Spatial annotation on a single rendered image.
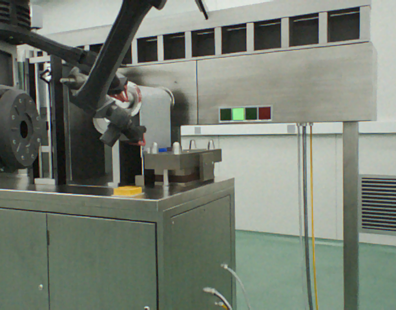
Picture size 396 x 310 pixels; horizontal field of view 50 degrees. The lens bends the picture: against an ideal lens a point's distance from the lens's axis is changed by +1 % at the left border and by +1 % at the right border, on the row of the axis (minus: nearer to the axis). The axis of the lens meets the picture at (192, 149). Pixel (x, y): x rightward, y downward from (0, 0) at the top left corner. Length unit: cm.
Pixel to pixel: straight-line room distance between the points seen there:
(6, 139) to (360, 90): 136
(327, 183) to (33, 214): 299
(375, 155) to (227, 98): 240
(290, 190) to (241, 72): 252
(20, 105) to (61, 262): 103
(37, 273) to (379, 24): 340
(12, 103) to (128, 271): 92
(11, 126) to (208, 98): 131
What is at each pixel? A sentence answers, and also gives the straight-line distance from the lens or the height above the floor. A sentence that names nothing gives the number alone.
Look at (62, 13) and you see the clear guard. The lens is 242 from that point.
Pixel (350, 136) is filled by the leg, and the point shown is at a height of 108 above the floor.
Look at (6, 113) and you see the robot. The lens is 75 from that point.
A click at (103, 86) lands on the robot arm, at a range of 107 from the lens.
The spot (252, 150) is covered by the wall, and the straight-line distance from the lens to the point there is 435.
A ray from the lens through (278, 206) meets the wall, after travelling 434.
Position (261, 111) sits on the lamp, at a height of 119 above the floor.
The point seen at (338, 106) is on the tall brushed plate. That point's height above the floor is 120.
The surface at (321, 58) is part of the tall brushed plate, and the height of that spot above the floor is 139.
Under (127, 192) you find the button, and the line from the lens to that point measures 147.
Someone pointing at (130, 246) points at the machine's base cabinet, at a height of 73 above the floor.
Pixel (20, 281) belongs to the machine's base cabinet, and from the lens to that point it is 193.
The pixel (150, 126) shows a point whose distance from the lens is 180.
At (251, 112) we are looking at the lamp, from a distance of 187.
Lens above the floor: 113
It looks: 3 degrees down
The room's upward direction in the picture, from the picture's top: 1 degrees counter-clockwise
